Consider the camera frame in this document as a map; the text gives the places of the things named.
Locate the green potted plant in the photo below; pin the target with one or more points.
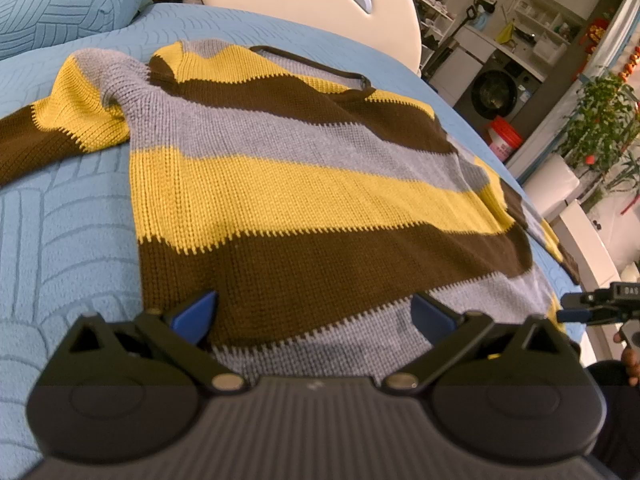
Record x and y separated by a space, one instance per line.
600 120

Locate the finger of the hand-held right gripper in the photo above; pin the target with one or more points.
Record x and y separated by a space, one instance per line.
579 299
575 316

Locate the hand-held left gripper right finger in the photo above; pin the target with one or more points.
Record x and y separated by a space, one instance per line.
431 316

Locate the blue quilted blanket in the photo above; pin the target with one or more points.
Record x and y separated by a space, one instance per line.
65 240

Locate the blue quilted pillow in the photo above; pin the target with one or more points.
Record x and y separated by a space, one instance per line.
65 5

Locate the white plant pot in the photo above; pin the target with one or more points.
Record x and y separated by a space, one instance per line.
550 187

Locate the person's right hand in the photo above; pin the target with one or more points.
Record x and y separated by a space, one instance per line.
633 366

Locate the person's right forearm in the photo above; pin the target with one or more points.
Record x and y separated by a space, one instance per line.
620 425

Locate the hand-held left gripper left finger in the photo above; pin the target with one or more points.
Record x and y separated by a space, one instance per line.
195 316

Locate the washing machine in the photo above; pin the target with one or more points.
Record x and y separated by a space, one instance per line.
492 91

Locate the white wall shelves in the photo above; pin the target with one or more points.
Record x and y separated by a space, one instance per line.
545 15

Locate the red hanging decoration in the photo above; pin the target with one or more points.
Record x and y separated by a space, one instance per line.
596 32

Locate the white low cabinet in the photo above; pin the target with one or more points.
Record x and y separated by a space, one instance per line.
585 245

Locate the yellow cloth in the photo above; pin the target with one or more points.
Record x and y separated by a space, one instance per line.
505 34

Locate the black stick vacuum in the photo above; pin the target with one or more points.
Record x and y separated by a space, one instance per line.
482 7

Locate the red bucket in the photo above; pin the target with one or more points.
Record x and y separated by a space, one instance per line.
504 141

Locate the striped knit sweater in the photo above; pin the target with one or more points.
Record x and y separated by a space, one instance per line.
300 185

